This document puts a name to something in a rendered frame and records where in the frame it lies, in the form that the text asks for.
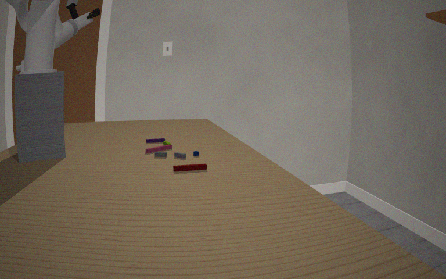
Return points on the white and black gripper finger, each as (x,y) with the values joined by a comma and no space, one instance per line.
(95,12)

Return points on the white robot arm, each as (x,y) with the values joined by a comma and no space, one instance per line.
(44,32)

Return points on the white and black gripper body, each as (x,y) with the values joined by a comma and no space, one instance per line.
(82,21)

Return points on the pink rod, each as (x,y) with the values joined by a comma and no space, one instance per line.
(159,148)

